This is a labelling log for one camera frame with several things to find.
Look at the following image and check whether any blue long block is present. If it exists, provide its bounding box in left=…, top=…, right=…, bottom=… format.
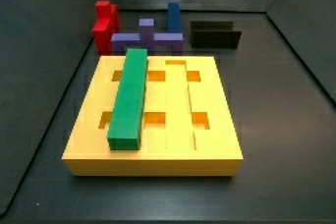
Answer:
left=168, top=3, right=183, bottom=33

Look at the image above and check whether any yellow slotted board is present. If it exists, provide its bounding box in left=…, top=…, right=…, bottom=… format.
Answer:
left=62, top=56, right=243, bottom=176

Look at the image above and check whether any green long block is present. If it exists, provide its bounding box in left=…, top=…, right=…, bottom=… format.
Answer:
left=108, top=49, right=147, bottom=150

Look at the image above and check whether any purple branched block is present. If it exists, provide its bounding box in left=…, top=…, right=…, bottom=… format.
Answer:
left=111, top=19, right=184, bottom=55

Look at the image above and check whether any red branched block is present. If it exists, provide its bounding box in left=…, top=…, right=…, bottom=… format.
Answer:
left=92, top=0, right=122, bottom=55

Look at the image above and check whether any black angle bracket holder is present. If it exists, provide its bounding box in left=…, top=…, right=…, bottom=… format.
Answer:
left=191, top=21, right=242, bottom=49

